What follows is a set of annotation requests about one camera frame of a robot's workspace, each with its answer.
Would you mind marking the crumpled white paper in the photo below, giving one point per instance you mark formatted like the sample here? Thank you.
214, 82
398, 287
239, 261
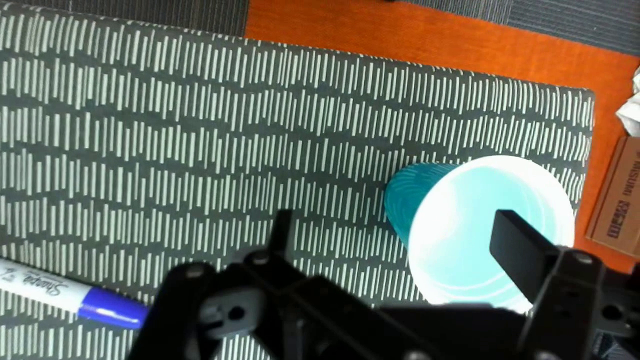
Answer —
630, 107

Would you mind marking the printed cardboard floor box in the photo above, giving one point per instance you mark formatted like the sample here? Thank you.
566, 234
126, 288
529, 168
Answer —
621, 200

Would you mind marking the blue capped white marker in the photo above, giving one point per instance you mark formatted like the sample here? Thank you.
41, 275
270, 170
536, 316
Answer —
61, 292

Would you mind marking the grey patterned cushion pad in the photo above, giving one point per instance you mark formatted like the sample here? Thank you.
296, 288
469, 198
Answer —
200, 146

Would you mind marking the blue plastic cup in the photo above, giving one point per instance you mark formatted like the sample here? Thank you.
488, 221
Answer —
460, 227

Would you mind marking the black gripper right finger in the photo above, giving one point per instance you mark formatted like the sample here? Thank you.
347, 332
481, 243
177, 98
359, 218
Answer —
566, 300

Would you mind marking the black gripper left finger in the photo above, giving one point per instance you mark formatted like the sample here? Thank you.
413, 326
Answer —
253, 313

